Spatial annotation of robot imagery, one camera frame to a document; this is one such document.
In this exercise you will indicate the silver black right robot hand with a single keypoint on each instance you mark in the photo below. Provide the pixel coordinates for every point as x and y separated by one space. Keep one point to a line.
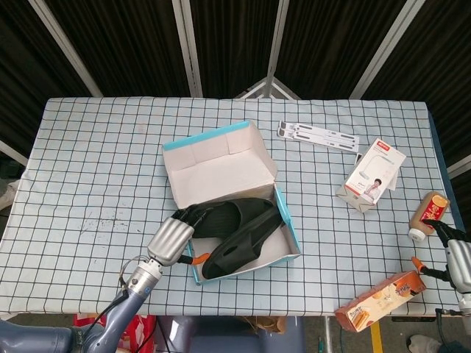
460 261

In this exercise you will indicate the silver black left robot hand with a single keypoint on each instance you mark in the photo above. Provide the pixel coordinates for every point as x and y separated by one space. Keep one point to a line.
169 242

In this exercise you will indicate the black rubber slipper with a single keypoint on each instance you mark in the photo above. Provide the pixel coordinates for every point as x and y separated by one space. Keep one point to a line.
239 250
228 217

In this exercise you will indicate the orange biscuit box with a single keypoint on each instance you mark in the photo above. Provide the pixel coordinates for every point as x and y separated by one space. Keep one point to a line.
382 298

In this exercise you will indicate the light blue cardboard shoe box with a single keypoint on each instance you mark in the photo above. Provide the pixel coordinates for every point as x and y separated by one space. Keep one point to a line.
221 165

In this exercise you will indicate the white red lamp box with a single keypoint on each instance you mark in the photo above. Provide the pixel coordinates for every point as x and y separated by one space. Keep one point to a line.
368 176

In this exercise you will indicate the brown sauce bottle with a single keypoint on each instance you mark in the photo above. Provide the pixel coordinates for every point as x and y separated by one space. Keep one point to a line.
428 209

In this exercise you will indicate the red patterned bag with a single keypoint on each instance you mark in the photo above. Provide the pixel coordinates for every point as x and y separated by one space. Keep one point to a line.
143 327

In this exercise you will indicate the grey sneaker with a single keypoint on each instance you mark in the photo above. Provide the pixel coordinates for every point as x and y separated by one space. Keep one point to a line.
423 345

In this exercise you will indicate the blue-grey chair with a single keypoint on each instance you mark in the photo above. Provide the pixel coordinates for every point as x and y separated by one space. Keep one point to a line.
221 338

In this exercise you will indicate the brown paper bag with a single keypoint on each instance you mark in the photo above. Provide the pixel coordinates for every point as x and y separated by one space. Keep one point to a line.
265 323

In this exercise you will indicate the white black checked tablecloth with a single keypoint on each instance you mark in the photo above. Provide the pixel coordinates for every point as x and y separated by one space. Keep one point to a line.
92 128

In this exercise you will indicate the beige cloth bundle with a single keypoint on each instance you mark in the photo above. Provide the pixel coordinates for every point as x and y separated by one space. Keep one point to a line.
7 195

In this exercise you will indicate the white folding stand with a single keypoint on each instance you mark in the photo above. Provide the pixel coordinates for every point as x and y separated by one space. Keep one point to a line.
316 135

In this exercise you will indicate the white metal frame bar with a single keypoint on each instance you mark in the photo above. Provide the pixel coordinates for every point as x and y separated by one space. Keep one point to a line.
14 152
460 166

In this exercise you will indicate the white triangular frame base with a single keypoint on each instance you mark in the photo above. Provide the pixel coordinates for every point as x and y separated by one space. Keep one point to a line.
252 88

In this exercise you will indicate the white metal frame post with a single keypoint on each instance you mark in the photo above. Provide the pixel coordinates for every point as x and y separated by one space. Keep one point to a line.
188 48
382 48
278 48
66 48

